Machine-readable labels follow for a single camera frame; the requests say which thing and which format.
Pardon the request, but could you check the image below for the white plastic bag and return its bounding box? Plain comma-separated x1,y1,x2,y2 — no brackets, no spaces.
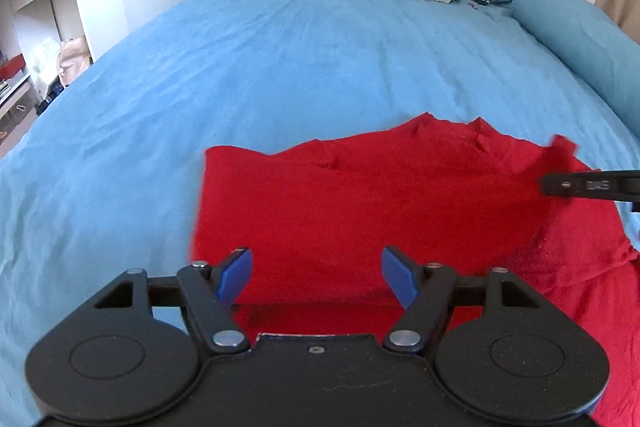
22,37,62,84

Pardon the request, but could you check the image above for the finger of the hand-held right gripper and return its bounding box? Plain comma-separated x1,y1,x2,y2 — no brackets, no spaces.
539,170,640,213

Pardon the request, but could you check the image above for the teal bolster pillow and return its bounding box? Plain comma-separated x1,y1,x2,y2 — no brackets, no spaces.
510,0,640,138

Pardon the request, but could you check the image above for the red box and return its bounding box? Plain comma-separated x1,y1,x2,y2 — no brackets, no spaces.
0,54,27,80

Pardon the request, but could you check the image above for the red t-shirt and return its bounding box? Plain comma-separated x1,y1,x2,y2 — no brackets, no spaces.
192,112,640,427

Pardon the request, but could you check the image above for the pink bag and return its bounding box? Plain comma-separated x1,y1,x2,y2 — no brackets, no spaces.
58,35,94,88

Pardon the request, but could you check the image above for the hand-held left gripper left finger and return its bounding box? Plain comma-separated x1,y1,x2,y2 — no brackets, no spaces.
93,247,253,355

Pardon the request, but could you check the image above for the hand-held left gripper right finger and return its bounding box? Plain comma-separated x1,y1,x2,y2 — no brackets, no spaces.
380,246,546,354

